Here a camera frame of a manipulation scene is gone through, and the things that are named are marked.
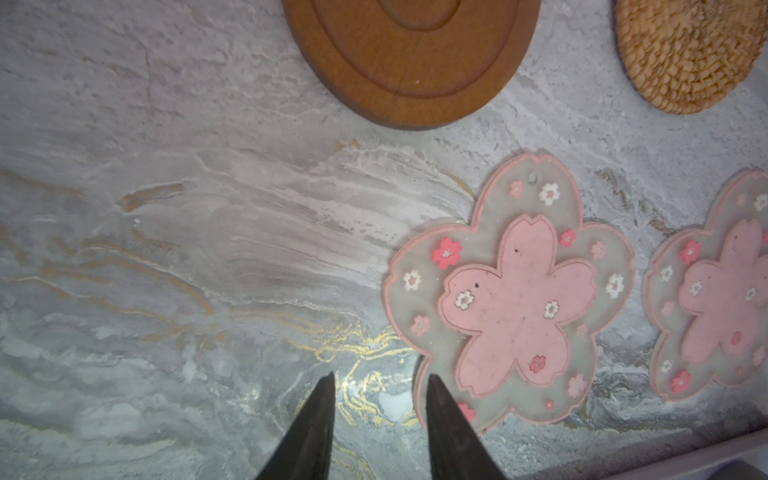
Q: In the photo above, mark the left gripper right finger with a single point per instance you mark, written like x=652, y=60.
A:
x=454, y=448

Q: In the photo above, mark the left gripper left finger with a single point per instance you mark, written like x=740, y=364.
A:
x=305, y=450

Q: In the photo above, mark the pink flower coaster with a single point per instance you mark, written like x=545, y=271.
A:
x=706, y=290
x=506, y=308

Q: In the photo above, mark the brown wooden coaster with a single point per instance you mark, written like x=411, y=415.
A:
x=413, y=65

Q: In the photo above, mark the woven rattan coaster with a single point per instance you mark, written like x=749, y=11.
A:
x=685, y=56

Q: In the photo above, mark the lavender silicone tray mat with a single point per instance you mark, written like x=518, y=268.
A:
x=739, y=457

